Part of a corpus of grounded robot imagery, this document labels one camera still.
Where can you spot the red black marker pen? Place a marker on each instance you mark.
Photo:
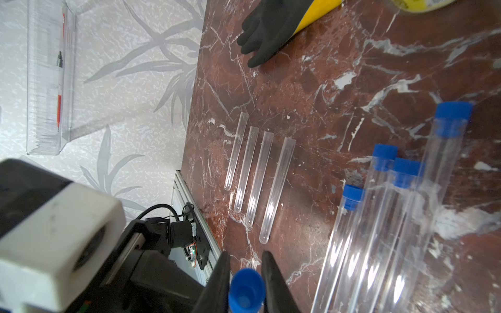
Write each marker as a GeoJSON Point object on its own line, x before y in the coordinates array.
{"type": "Point", "coordinates": [61, 74]}

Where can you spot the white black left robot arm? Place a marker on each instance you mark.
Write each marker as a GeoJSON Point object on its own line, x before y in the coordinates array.
{"type": "Point", "coordinates": [67, 248]}

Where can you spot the clear test tube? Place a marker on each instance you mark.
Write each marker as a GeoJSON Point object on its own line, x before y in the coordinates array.
{"type": "Point", "coordinates": [236, 150]}
{"type": "Point", "coordinates": [259, 174]}

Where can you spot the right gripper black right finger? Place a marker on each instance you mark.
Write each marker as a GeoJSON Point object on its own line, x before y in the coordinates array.
{"type": "Point", "coordinates": [278, 296]}

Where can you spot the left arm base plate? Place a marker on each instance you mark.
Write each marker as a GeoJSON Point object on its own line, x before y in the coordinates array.
{"type": "Point", "coordinates": [201, 244]}

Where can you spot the clear plastic wall shelf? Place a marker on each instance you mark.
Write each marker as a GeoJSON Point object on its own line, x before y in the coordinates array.
{"type": "Point", "coordinates": [44, 33]}

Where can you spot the test tube with blue stopper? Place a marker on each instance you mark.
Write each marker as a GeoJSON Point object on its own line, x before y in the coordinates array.
{"type": "Point", "coordinates": [441, 152]}
{"type": "Point", "coordinates": [341, 236]}
{"type": "Point", "coordinates": [245, 170]}
{"type": "Point", "coordinates": [381, 163]}
{"type": "Point", "coordinates": [276, 189]}

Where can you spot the green yellow labelled round tin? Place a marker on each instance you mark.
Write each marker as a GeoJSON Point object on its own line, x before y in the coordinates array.
{"type": "Point", "coordinates": [421, 6]}

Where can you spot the blue stopper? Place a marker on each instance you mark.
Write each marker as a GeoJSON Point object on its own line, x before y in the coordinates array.
{"type": "Point", "coordinates": [247, 292]}

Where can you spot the aluminium frame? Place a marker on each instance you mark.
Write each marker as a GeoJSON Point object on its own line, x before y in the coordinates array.
{"type": "Point", "coordinates": [186, 259]}

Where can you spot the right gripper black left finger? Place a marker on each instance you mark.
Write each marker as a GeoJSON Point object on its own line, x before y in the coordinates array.
{"type": "Point", "coordinates": [214, 297]}

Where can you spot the black work glove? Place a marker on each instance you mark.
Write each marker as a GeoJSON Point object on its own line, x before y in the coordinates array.
{"type": "Point", "coordinates": [272, 23]}

